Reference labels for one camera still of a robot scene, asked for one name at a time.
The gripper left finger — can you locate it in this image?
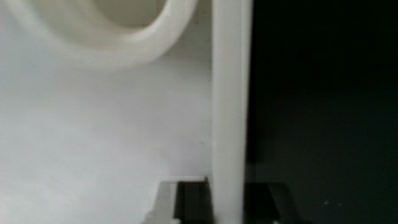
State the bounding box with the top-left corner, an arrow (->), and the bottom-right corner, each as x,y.
141,177 -> 210,224

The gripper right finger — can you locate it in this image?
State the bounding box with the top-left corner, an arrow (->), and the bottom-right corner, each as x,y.
244,182 -> 313,224

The white square tabletop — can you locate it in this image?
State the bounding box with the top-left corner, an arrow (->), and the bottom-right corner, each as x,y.
0,0 -> 253,224

